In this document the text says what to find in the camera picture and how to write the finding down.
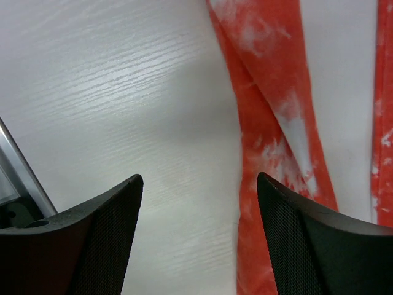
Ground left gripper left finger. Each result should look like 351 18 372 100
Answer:
1 175 144 294

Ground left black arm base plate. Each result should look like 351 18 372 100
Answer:
0 197 44 229

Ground orange white tie-dye trousers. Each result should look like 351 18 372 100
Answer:
206 0 393 295

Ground aluminium front rail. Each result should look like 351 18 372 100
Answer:
1 120 58 217

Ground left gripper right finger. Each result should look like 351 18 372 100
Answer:
257 173 392 294

